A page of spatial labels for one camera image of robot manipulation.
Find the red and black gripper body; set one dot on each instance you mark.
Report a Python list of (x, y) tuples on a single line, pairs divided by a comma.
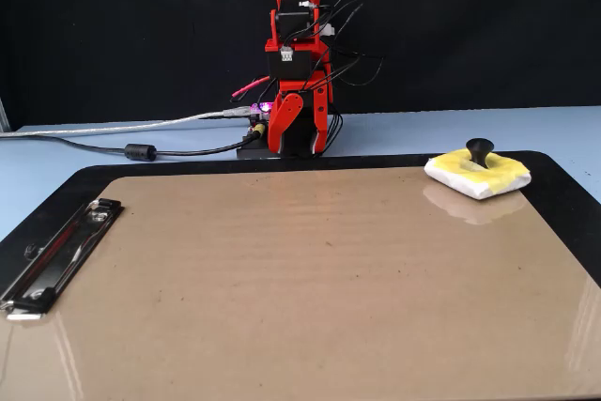
[(291, 65)]

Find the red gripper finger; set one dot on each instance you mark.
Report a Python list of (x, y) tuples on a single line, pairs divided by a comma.
[(321, 119), (284, 114)]

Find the yellow sponge with black knob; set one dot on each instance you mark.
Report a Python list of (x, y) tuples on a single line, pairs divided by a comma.
[(502, 175)]

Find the controller circuit board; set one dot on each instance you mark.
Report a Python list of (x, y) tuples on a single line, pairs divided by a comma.
[(262, 109)]

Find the brown clipboard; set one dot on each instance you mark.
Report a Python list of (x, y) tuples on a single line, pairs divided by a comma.
[(300, 302)]

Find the black backdrop curtain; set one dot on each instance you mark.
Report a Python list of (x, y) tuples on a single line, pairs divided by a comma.
[(94, 20)]

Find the black rectangular desk mat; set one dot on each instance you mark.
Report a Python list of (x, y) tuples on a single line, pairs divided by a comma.
[(559, 171)]

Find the silver metal clipboard clip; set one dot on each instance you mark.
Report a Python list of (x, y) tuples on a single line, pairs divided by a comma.
[(61, 255)]

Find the grey metal frame post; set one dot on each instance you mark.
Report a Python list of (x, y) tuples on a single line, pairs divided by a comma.
[(4, 117)]

